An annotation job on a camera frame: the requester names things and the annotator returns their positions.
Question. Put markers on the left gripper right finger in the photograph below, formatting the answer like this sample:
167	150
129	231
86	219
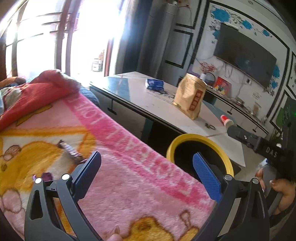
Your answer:
207	177

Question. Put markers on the red quilt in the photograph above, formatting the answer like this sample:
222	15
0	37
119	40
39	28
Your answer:
19	103

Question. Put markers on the brown paper bag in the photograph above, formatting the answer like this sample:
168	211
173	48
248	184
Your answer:
189	95

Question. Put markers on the colourful picture box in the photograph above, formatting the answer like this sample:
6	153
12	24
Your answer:
222	86

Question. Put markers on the pink cartoon blanket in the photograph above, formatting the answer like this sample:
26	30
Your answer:
132	186

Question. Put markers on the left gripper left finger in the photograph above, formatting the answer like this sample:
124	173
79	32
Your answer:
83	176

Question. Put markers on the black wall television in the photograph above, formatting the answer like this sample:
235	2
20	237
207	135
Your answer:
245	54

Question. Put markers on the wooden window frame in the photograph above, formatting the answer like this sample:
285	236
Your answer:
37	36

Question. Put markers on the white vase red flowers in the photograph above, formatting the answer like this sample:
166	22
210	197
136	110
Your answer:
207	70

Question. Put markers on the white coffee table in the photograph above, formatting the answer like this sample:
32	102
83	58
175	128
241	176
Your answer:
129	89

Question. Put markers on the low tv cabinet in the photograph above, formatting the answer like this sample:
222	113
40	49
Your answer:
242	118

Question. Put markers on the yellow rimmed trash bin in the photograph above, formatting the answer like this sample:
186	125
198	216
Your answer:
183	148

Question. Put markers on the purple snack wrapper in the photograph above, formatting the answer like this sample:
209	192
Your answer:
46	177

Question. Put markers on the person left hand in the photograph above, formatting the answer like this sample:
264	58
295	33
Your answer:
114	235

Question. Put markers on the person right hand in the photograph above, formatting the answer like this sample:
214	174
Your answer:
287	189

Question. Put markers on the dark blue cushion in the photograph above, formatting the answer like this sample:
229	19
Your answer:
89	95

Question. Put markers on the blue tissue pack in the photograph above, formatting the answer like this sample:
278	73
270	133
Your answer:
154	84

